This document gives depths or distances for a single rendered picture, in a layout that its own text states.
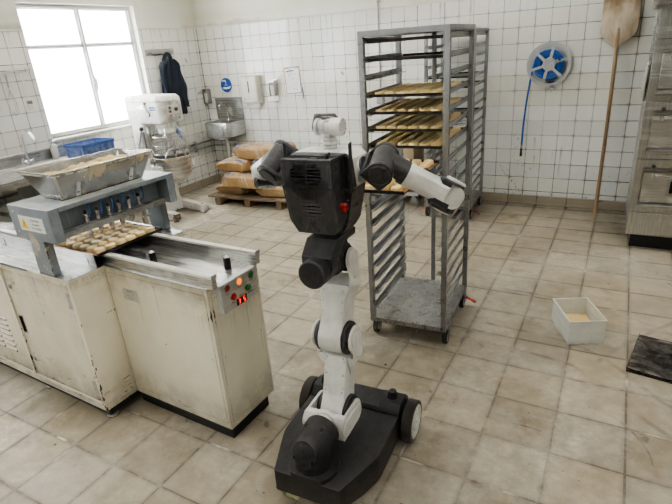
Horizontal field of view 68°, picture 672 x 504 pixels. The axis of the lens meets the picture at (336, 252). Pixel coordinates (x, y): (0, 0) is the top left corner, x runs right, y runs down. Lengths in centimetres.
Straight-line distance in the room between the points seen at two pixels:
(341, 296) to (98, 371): 138
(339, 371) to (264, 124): 529
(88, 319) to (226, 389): 77
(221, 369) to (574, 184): 440
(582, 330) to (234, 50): 556
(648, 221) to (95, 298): 414
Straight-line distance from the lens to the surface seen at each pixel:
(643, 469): 268
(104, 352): 285
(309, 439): 209
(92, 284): 271
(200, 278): 222
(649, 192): 478
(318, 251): 189
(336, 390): 224
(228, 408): 254
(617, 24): 558
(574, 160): 579
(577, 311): 363
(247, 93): 706
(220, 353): 237
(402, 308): 332
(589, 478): 256
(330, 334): 209
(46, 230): 260
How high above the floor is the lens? 176
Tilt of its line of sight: 22 degrees down
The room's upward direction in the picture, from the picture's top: 4 degrees counter-clockwise
